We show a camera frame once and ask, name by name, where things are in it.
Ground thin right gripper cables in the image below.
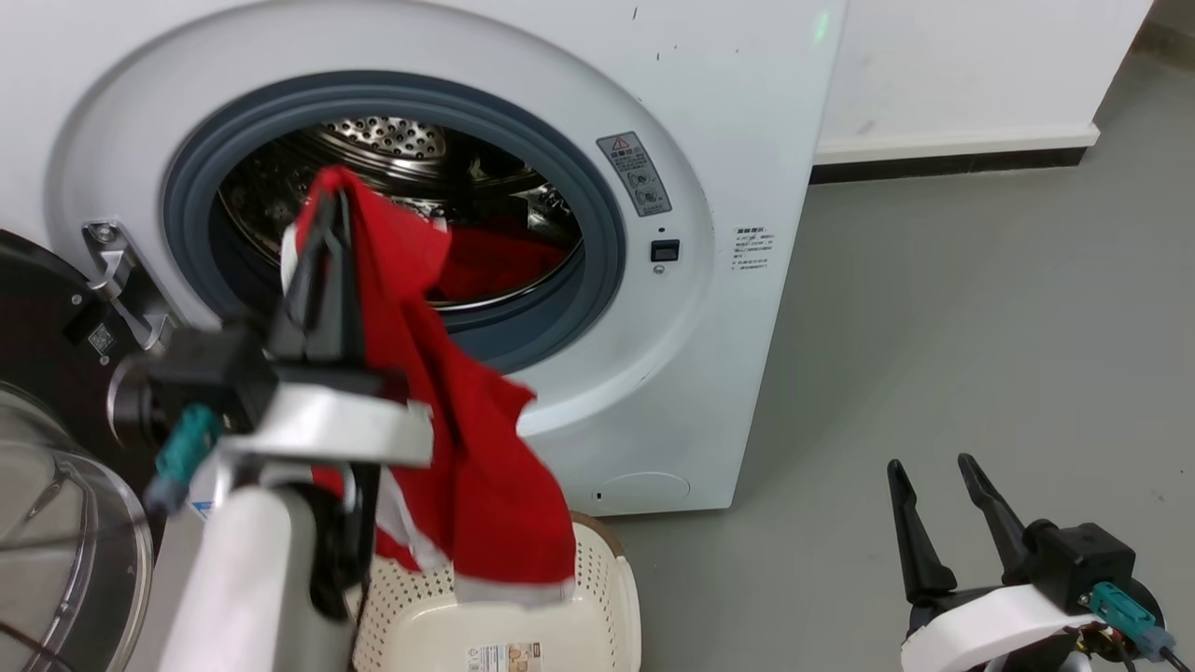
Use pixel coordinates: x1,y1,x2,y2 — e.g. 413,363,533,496
1070,623,1195,672

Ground round drain filter cover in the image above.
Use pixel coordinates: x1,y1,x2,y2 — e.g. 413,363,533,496
597,470,693,513

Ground grey warning sticker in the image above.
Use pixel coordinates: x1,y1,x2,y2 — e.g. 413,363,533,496
596,131,673,218

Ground cream perforated laundry basket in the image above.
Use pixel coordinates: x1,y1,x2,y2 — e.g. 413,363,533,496
350,511,645,672

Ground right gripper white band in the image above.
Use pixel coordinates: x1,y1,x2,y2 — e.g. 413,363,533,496
886,453,1106,672

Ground teal right camera connector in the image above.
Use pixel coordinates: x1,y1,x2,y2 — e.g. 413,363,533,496
1089,581,1178,665

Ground black round washer door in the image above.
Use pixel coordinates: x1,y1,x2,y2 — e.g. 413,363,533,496
0,229,188,672

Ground small text sticker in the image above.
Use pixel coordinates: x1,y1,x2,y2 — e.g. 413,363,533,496
730,223,779,274

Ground dark wall baseboard strip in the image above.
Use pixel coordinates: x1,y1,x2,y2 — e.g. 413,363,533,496
808,146,1091,186

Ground white front-load washing machine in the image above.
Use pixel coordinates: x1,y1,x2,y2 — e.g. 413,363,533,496
0,0,851,520

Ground red cloth in drum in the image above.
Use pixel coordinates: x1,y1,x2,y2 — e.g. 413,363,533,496
425,218,572,305

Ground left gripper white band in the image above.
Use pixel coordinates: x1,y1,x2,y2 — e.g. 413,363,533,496
220,189,436,470

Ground stainless steel washer drum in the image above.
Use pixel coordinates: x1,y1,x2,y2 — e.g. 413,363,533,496
217,116,585,315

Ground grey rubber door gasket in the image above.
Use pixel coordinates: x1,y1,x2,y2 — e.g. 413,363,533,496
162,72,627,376

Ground metal door hinge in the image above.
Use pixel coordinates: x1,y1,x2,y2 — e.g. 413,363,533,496
81,221,180,354

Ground paper label on basket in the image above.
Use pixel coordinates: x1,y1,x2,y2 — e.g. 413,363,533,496
466,641,543,672

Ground teal camera connector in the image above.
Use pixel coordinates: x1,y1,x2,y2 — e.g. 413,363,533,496
1089,581,1178,665
144,402,226,516

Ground teal left camera connector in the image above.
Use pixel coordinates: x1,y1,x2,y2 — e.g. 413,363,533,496
144,402,226,516

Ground red garment with white trim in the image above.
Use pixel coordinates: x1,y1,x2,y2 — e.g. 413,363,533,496
280,165,578,609

